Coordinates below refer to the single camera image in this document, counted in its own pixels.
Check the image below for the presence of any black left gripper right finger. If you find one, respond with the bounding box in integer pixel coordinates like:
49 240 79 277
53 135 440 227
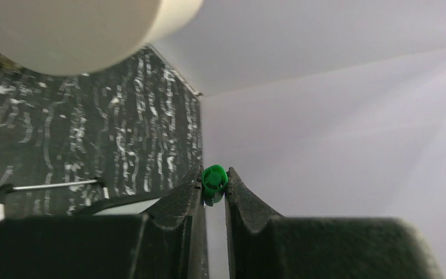
225 168 444 279

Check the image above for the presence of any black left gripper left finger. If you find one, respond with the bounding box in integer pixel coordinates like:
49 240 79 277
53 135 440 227
0 164 206 278

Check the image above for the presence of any black framed whiteboard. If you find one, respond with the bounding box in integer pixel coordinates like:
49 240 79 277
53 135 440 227
0 177 170 221

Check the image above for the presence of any green marker cap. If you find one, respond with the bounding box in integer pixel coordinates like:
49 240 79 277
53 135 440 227
202 164 229 206

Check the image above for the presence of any cream cylindrical container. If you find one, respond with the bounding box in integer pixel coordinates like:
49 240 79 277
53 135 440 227
0 0 203 76

